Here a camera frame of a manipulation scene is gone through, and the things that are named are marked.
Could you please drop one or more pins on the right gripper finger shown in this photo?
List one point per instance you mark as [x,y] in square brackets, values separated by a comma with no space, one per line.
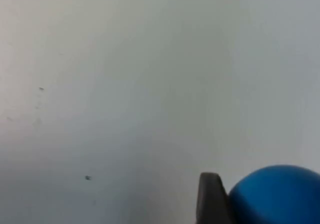
[212,201]

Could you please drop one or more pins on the blue ball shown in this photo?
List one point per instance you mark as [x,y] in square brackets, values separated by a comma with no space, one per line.
[277,199]

